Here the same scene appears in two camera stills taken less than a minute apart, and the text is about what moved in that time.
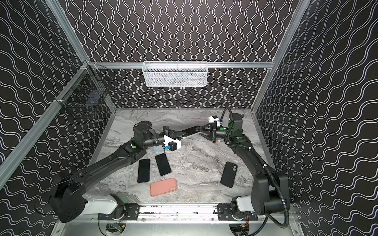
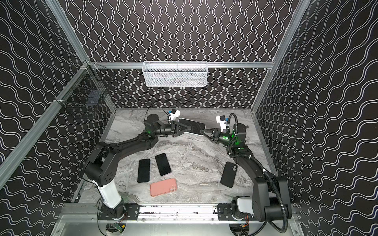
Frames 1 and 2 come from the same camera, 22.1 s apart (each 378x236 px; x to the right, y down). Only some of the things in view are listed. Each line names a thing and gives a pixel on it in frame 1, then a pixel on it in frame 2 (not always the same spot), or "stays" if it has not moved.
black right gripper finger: [203, 128] → [207, 132]
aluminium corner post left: [63, 21] stays
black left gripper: [166, 133] → [173, 129]
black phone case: [229, 174] stays
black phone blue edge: [143, 171] stays
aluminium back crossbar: [210, 64] stays
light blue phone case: [158, 149] → [196, 126]
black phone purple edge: [163, 164] stays
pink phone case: [163, 187] stays
